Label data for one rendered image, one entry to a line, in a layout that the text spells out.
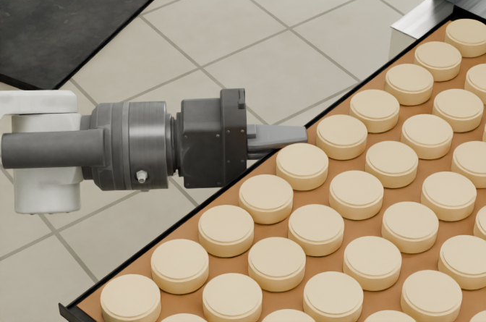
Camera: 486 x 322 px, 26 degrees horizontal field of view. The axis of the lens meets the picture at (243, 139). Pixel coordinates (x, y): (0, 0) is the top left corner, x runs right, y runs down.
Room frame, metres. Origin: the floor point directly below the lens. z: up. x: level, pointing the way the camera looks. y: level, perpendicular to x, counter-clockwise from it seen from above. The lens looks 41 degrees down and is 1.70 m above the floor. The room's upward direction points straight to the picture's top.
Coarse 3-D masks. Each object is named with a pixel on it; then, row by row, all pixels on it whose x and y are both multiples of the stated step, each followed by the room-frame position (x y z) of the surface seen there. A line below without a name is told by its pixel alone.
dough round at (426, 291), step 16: (416, 272) 0.60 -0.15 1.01; (432, 272) 0.60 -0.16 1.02; (416, 288) 0.58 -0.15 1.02; (432, 288) 0.58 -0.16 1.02; (448, 288) 0.58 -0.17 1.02; (416, 304) 0.57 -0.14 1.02; (432, 304) 0.57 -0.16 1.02; (448, 304) 0.57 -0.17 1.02; (416, 320) 0.56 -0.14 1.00; (432, 320) 0.56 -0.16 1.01; (448, 320) 0.56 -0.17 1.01
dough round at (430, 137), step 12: (408, 120) 0.80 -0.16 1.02; (420, 120) 0.80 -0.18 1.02; (432, 120) 0.80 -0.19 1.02; (444, 120) 0.80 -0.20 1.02; (408, 132) 0.78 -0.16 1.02; (420, 132) 0.78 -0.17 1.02; (432, 132) 0.78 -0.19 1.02; (444, 132) 0.78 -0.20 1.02; (408, 144) 0.77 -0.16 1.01; (420, 144) 0.77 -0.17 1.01; (432, 144) 0.77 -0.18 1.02; (444, 144) 0.77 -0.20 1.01; (420, 156) 0.76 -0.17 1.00; (432, 156) 0.76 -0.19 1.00
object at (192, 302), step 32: (352, 96) 0.86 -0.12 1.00; (480, 128) 0.81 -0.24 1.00; (352, 160) 0.76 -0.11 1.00; (448, 160) 0.76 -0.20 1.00; (224, 192) 0.72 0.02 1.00; (320, 192) 0.72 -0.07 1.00; (384, 192) 0.72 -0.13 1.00; (416, 192) 0.72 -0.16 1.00; (480, 192) 0.72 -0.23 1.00; (192, 224) 0.68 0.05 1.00; (256, 224) 0.68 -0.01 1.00; (288, 224) 0.68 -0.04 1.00; (352, 224) 0.68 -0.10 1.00; (448, 224) 0.68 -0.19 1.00; (320, 256) 0.64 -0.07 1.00; (416, 256) 0.64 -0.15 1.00; (160, 288) 0.60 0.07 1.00; (480, 288) 0.60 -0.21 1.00; (96, 320) 0.56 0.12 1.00; (160, 320) 0.56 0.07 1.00
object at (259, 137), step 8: (248, 128) 0.79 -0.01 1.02; (256, 128) 0.80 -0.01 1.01; (264, 128) 0.80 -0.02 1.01; (272, 128) 0.80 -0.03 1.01; (280, 128) 0.80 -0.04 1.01; (288, 128) 0.80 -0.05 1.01; (296, 128) 0.80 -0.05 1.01; (304, 128) 0.80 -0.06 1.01; (248, 136) 0.78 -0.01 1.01; (256, 136) 0.79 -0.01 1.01; (264, 136) 0.79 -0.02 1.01; (272, 136) 0.79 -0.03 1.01; (280, 136) 0.79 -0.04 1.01; (288, 136) 0.79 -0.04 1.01; (296, 136) 0.79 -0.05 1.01; (304, 136) 0.79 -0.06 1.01; (248, 144) 0.78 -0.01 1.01; (256, 144) 0.78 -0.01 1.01; (264, 144) 0.78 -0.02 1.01; (272, 144) 0.78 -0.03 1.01; (280, 144) 0.78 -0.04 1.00; (288, 144) 0.78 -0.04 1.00
